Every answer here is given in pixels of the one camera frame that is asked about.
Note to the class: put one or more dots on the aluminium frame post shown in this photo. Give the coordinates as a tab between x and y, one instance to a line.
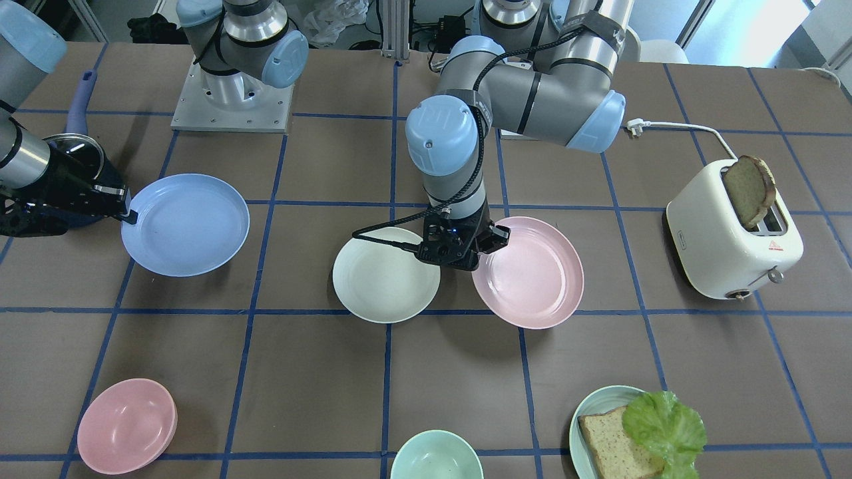
395	29

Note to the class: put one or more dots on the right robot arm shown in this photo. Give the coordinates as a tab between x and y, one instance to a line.
256	38

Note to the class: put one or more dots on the pink plate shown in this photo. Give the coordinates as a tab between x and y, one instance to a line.
536	281

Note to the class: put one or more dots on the cream toaster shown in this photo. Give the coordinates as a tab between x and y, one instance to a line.
720	258

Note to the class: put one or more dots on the green plate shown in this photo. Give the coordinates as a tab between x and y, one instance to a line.
600	401

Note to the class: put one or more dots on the cream plate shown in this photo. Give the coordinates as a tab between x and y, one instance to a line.
381	283

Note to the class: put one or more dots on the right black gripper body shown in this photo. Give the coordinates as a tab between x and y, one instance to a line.
58	181

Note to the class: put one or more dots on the green bowl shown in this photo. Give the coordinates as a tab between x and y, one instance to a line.
436	454

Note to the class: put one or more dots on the pink bowl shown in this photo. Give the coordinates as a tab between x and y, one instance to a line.
127	427

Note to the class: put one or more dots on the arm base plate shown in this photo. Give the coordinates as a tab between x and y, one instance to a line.
510	135
235	103

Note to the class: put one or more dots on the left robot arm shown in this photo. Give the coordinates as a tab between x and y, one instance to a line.
542	69

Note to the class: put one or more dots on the green lettuce leaf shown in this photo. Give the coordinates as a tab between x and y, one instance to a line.
661	424

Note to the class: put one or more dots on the dark blue pot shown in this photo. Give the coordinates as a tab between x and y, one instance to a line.
88	188

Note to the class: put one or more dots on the blue plate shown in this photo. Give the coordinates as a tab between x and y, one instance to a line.
187	225

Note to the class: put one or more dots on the bread slice in toaster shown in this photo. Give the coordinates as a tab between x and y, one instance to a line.
751	188

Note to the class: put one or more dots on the bread slice on plate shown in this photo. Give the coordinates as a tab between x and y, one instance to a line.
614	453

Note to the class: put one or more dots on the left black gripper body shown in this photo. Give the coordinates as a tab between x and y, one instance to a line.
497	238

